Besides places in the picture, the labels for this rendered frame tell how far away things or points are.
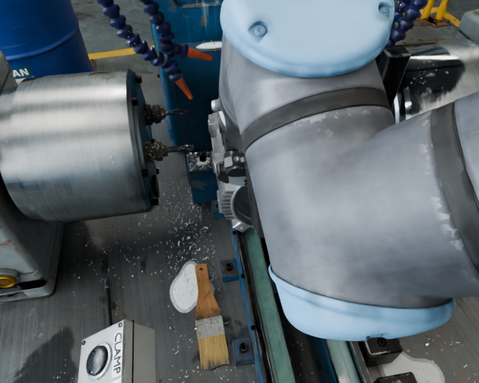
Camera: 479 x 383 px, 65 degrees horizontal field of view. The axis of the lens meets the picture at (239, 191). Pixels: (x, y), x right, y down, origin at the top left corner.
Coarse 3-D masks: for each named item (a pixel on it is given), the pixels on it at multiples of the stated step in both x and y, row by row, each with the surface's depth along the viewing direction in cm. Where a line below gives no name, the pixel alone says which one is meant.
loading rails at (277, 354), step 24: (216, 216) 85; (240, 240) 67; (240, 264) 68; (264, 264) 65; (264, 288) 62; (264, 312) 59; (264, 336) 56; (312, 336) 64; (240, 360) 64; (264, 360) 54; (288, 360) 55; (336, 360) 55; (360, 360) 54
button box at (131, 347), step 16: (96, 336) 43; (112, 336) 41; (128, 336) 41; (144, 336) 43; (112, 352) 40; (128, 352) 40; (144, 352) 42; (80, 368) 42; (112, 368) 39; (128, 368) 39; (144, 368) 41
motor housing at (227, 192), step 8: (216, 112) 71; (216, 136) 66; (216, 144) 66; (216, 152) 65; (224, 184) 59; (224, 192) 59; (232, 192) 59; (240, 192) 70; (224, 200) 60; (232, 200) 60; (240, 200) 68; (248, 200) 70; (224, 208) 62; (232, 208) 61; (240, 208) 66; (248, 208) 68; (224, 216) 63; (232, 216) 63; (240, 216) 65; (248, 216) 67; (248, 224) 65
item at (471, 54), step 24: (384, 48) 65; (408, 48) 64; (432, 48) 64; (456, 48) 64; (408, 72) 60; (432, 72) 61; (456, 72) 61; (408, 96) 60; (432, 96) 60; (456, 96) 60
